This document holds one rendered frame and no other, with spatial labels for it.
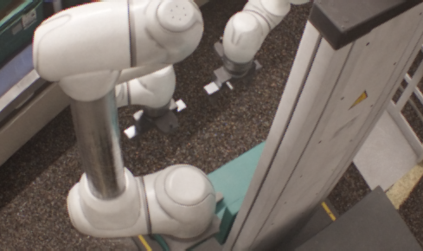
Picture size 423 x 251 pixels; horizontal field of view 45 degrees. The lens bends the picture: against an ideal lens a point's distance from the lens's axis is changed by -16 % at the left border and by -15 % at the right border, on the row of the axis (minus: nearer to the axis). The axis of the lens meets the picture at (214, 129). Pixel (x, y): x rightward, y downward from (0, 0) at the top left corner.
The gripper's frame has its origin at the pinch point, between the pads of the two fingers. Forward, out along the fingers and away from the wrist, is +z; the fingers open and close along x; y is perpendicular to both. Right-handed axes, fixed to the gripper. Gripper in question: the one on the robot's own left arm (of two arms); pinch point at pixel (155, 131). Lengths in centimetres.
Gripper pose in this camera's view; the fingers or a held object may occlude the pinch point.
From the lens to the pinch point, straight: 185.0
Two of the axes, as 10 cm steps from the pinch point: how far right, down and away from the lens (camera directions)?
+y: -5.6, -7.6, 3.3
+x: -8.2, 4.7, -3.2
